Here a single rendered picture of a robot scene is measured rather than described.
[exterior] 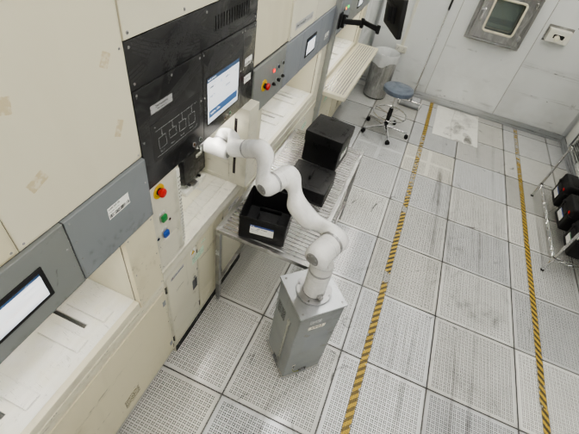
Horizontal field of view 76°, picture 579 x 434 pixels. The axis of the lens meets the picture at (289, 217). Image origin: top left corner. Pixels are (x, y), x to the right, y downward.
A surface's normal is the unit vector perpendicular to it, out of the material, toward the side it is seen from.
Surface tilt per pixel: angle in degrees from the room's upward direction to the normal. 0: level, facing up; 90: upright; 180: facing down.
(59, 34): 90
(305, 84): 90
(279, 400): 0
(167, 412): 0
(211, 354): 0
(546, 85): 90
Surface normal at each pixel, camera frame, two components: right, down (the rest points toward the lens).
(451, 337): 0.15, -0.70
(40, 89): 0.92, 0.36
